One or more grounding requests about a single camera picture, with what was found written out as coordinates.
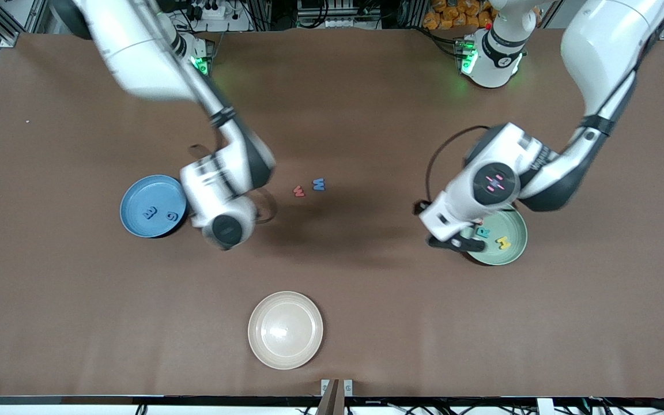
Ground white power strip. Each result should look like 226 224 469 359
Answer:
193 0 230 21

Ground mint green plate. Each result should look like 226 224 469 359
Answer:
460 205 529 266

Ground orange bags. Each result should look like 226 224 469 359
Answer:
422 0 497 29

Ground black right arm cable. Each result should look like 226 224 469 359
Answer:
191 144 279 225

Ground blue plate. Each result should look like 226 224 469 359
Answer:
119 175 188 239

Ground beige plate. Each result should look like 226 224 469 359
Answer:
248 291 325 371

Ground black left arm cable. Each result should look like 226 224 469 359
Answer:
426 126 491 203

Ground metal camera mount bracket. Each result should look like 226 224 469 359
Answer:
320 379 354 415

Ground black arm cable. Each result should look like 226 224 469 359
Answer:
426 126 491 203
191 144 279 225

